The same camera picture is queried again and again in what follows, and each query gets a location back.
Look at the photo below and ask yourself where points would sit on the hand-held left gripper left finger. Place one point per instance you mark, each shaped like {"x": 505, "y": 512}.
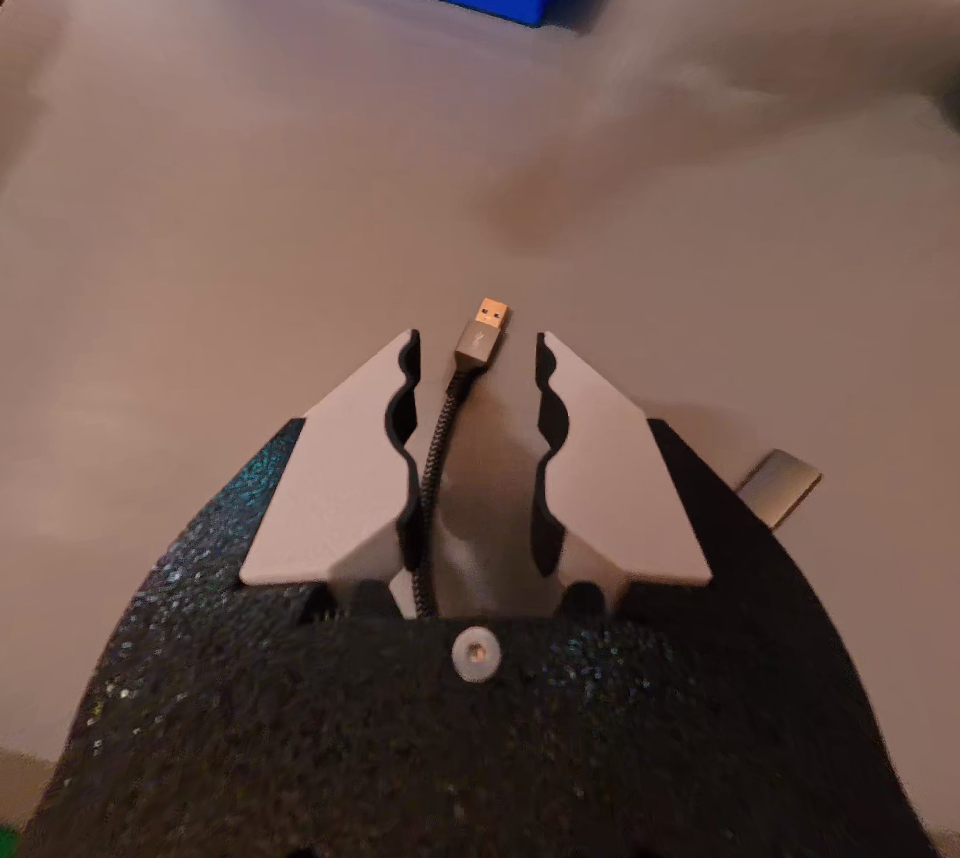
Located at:
{"x": 337, "y": 491}

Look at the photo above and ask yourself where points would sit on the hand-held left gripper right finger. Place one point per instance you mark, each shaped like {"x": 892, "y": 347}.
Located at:
{"x": 622, "y": 498}

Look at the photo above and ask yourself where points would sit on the dark grey usb hub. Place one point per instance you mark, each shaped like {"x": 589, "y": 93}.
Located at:
{"x": 780, "y": 483}

